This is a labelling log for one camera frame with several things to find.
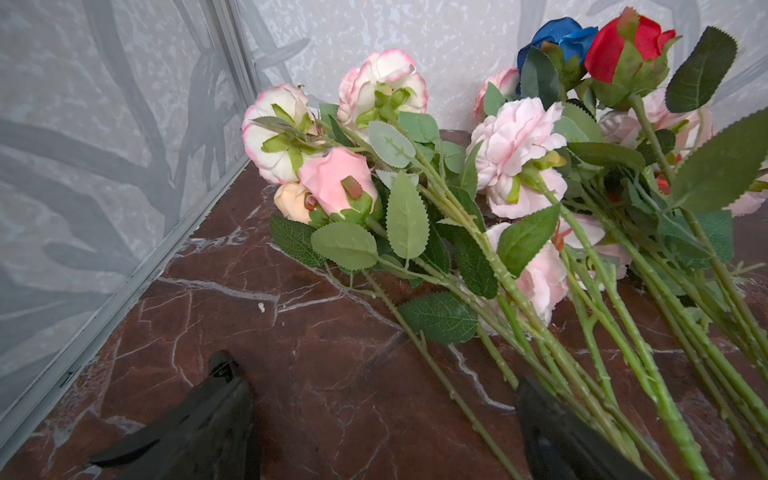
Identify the pale pink peony stem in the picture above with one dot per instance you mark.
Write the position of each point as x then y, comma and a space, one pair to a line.
516, 159

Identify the red rose stem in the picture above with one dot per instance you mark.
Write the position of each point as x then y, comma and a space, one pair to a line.
694, 183

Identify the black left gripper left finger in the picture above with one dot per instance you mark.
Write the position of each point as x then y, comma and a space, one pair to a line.
211, 434

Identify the white pink-edged rose stem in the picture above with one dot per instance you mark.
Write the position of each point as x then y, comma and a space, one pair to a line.
440, 217

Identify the pink rose bud stem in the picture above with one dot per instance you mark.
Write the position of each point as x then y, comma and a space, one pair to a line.
329, 218

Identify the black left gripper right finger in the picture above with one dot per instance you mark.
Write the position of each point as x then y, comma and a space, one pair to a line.
559, 445

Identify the blue rose stem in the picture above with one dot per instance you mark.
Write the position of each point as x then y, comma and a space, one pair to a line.
566, 43

